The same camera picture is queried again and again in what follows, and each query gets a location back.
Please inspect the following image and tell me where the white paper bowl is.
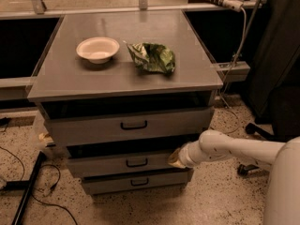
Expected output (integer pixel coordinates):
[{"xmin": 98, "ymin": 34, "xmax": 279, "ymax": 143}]
[{"xmin": 76, "ymin": 37, "xmax": 120, "ymax": 64}]

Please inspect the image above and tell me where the grey top drawer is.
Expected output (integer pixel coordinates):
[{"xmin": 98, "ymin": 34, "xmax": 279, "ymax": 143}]
[{"xmin": 45, "ymin": 107, "xmax": 214, "ymax": 146}]

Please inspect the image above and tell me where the black office chair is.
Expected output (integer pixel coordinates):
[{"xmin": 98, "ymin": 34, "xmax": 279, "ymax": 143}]
[{"xmin": 236, "ymin": 84, "xmax": 300, "ymax": 177}]

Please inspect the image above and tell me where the black floor stand bar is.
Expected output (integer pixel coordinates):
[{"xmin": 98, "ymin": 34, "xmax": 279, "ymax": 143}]
[{"xmin": 0, "ymin": 152, "xmax": 47, "ymax": 225}]

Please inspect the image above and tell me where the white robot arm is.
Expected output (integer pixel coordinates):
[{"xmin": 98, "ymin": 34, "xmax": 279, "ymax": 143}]
[{"xmin": 168, "ymin": 130, "xmax": 300, "ymax": 225}]

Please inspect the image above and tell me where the grey cable on floor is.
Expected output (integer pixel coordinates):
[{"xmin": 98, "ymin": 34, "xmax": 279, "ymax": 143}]
[{"xmin": 209, "ymin": 7, "xmax": 248, "ymax": 135}]

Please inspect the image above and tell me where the black floor cable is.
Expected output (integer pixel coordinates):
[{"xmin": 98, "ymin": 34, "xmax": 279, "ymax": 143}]
[{"xmin": 0, "ymin": 145, "xmax": 79, "ymax": 225}]

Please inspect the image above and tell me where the grey drawer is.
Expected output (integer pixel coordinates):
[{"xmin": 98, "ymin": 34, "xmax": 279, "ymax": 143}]
[
  {"xmin": 45, "ymin": 107, "xmax": 214, "ymax": 146},
  {"xmin": 67, "ymin": 134, "xmax": 199, "ymax": 178},
  {"xmin": 82, "ymin": 169, "xmax": 193, "ymax": 195}
]

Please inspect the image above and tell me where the green crumpled chip bag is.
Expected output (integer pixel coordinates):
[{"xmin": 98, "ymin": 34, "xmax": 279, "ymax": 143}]
[{"xmin": 126, "ymin": 42, "xmax": 175, "ymax": 74}]

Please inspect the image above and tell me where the grey bottom drawer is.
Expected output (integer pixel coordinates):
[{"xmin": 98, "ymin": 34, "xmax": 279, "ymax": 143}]
[{"xmin": 82, "ymin": 169, "xmax": 193, "ymax": 195}]

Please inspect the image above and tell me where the grey drawer cabinet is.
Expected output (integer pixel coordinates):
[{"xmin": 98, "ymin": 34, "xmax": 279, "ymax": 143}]
[{"xmin": 27, "ymin": 9, "xmax": 225, "ymax": 186}]

